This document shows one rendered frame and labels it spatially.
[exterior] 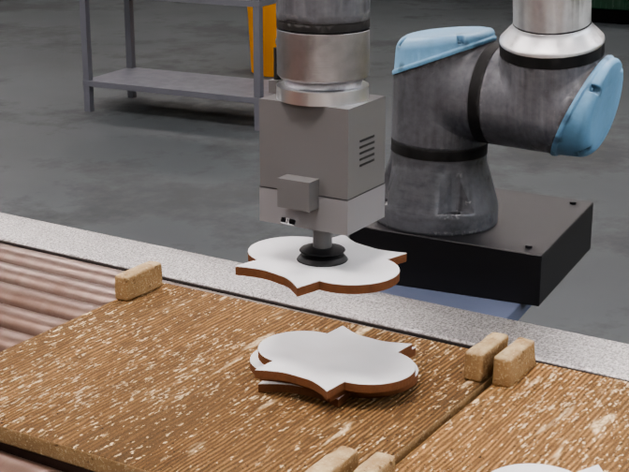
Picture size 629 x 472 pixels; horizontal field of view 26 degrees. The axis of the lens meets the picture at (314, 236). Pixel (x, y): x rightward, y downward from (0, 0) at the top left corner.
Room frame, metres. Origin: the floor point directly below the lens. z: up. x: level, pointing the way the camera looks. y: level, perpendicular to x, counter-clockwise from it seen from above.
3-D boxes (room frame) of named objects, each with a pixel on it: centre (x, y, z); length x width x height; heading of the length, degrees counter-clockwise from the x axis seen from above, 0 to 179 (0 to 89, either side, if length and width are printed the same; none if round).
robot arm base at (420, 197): (1.60, -0.15, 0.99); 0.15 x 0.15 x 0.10
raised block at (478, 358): (1.12, -0.15, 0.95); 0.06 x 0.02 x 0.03; 148
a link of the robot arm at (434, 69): (1.59, -0.16, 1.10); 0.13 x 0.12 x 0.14; 59
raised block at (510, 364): (1.11, -0.18, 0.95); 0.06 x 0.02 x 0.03; 149
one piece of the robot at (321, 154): (1.08, 0.00, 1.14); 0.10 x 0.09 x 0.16; 149
